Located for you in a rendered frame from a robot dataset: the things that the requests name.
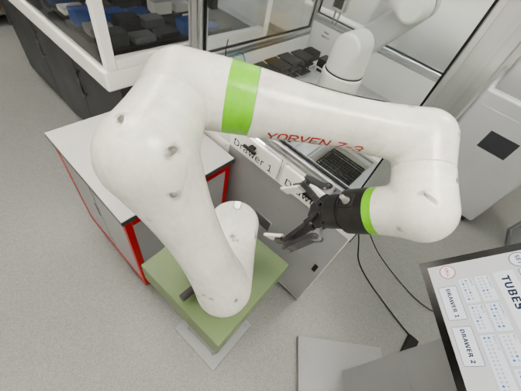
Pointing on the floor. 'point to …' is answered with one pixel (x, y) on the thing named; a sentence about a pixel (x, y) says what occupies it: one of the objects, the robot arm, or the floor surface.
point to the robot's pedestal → (207, 345)
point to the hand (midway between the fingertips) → (278, 212)
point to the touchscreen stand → (370, 367)
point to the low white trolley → (107, 209)
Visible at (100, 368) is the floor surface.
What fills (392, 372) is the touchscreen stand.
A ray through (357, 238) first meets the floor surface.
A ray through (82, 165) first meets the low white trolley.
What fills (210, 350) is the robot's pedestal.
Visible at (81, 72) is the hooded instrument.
